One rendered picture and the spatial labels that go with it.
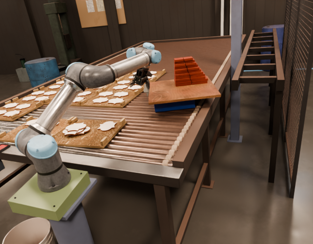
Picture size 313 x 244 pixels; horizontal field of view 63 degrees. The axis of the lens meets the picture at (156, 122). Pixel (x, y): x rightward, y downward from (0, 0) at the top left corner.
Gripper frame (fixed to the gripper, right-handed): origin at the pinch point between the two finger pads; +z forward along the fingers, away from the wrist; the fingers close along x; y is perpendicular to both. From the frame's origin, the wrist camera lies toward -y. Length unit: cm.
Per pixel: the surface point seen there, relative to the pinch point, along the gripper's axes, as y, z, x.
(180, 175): 54, -2, 60
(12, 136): 59, 44, -57
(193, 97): -12.6, -9.2, 35.2
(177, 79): -32.9, -6.9, 12.6
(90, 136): 41.3, 21.8, -5.0
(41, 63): -162, 139, -294
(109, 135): 36.4, 17.0, 5.8
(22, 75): -300, 309, -539
